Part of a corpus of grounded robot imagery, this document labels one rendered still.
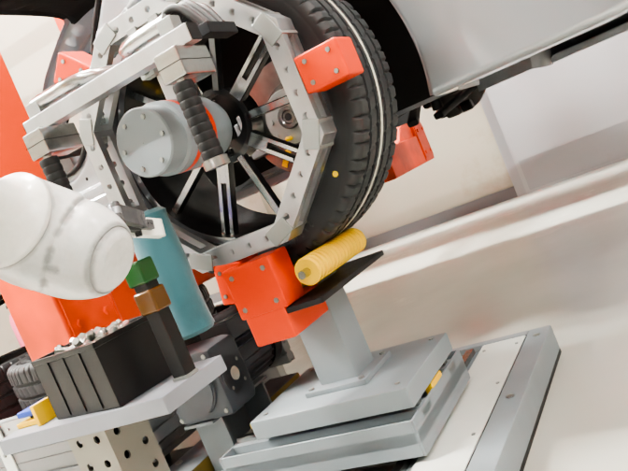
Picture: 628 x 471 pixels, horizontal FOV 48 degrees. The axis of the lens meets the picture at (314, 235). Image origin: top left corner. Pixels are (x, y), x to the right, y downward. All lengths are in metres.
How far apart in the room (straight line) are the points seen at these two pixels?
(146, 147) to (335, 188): 0.37
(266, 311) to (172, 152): 0.37
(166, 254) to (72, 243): 0.67
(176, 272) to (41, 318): 0.46
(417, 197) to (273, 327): 4.10
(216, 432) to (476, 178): 3.82
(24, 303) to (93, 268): 1.05
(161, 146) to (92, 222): 0.58
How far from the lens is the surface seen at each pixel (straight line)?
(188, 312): 1.40
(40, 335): 1.78
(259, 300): 1.43
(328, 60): 1.28
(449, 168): 5.37
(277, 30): 1.32
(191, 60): 1.18
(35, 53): 7.28
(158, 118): 1.29
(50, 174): 1.38
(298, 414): 1.57
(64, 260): 0.73
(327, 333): 1.57
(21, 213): 0.73
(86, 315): 1.75
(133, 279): 1.19
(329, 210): 1.41
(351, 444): 1.51
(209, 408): 1.74
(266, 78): 1.98
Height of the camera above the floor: 0.67
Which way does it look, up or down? 4 degrees down
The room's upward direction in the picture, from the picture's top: 23 degrees counter-clockwise
